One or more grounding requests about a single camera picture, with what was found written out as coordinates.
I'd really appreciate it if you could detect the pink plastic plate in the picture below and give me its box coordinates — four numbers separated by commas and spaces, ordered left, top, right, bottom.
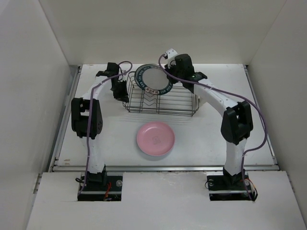
136, 121, 175, 157

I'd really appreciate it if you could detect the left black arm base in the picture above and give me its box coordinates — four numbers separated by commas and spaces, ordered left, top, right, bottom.
76, 173, 123, 202

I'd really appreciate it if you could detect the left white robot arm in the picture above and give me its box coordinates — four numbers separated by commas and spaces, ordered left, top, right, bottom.
71, 61, 132, 192

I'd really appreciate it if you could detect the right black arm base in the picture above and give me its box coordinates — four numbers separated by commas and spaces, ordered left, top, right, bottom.
205, 174, 258, 202

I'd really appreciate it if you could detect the grey wire dish rack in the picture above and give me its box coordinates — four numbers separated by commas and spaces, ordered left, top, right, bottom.
122, 71, 200, 116

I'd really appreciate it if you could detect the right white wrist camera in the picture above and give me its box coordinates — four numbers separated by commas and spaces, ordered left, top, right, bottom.
164, 48, 178, 68

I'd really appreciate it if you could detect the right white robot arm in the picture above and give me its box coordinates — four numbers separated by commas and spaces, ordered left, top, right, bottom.
163, 49, 253, 190

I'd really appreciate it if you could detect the patterned ceramic plate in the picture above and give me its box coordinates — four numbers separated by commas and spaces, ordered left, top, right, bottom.
134, 64, 173, 95

